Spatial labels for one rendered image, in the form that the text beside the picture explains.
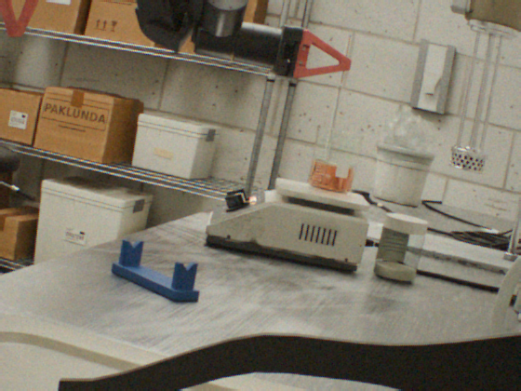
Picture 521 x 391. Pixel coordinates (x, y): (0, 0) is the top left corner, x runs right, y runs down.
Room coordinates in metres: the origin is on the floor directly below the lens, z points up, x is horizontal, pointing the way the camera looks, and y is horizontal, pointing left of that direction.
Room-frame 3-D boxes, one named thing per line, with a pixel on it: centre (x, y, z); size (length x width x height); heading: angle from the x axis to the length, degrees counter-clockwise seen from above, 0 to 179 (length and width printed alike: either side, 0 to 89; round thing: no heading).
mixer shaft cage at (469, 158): (1.65, -0.32, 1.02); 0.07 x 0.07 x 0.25
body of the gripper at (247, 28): (1.34, 0.04, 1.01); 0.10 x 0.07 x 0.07; 5
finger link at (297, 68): (1.36, -0.03, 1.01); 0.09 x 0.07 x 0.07; 95
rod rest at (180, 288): (0.98, 0.09, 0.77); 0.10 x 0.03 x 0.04; 50
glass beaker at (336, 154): (1.36, -0.08, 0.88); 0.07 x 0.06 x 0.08; 63
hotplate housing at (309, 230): (1.34, -0.05, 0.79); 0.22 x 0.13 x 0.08; 91
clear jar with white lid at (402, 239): (1.31, -0.19, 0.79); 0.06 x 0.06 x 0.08
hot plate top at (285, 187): (1.34, -0.07, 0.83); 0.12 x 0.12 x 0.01; 1
